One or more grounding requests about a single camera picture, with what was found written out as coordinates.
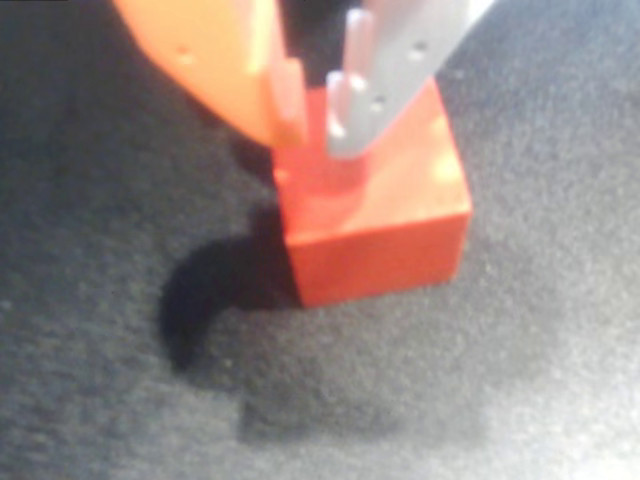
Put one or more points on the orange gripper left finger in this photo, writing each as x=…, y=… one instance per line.
x=210, y=55

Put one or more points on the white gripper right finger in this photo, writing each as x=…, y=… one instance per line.
x=400, y=55

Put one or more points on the red cube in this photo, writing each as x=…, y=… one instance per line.
x=380, y=250

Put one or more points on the black table mat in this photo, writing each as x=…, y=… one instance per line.
x=500, y=375

